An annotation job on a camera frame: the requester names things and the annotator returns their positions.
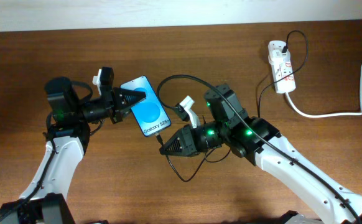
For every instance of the blue Galaxy smartphone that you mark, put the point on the blue Galaxy smartphone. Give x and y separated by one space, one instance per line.
150 115

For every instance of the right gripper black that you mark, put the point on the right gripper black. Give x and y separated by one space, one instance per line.
191 146

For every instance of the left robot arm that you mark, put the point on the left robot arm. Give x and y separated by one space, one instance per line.
67 136

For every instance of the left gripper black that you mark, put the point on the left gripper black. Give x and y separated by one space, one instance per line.
118 94

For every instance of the white power strip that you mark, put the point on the white power strip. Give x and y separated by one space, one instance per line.
282 73

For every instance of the white charger adapter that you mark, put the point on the white charger adapter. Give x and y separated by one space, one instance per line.
276 56

